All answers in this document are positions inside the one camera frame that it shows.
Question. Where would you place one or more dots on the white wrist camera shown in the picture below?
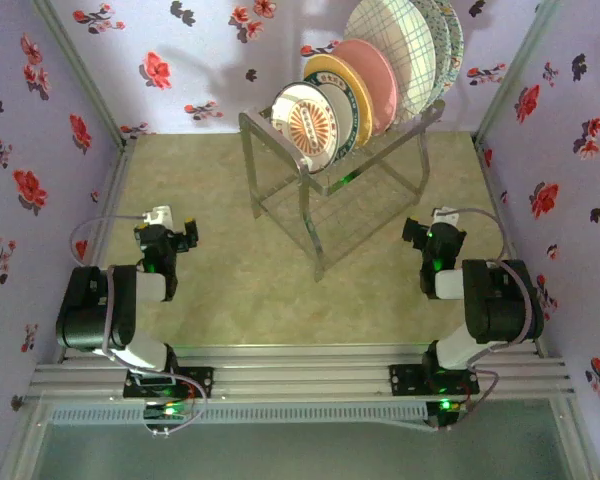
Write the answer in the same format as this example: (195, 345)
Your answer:
(445, 216)
(157, 215)

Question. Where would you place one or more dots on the small circuit board green light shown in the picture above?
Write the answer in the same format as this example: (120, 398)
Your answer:
(167, 411)
(447, 405)

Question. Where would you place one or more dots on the blue speckled plate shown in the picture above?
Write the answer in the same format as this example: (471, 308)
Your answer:
(442, 55)

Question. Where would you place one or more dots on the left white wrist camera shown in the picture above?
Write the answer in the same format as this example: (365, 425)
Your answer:
(157, 215)

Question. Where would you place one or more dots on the orange sunburst pattern plate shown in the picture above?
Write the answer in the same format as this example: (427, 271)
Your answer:
(312, 125)

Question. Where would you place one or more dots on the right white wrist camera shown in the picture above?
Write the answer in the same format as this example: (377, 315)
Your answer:
(445, 216)

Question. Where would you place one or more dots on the plaid pattern white plate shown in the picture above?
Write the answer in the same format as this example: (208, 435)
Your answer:
(405, 50)

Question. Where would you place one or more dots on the yellow plate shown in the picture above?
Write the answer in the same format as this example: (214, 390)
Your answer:
(365, 107)

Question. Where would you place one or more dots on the pink plate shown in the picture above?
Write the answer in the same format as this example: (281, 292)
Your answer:
(380, 75)

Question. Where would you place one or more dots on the teal patterned plate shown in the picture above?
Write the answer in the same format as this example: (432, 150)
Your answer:
(457, 45)

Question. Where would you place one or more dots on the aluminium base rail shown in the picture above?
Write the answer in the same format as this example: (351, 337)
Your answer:
(300, 370)

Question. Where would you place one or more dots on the aluminium side rail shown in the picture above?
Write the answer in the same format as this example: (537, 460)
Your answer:
(491, 175)
(111, 200)

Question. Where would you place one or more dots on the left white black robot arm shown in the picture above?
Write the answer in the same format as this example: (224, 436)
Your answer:
(90, 320)

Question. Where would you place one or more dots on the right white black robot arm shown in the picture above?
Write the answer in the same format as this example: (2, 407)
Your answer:
(500, 310)

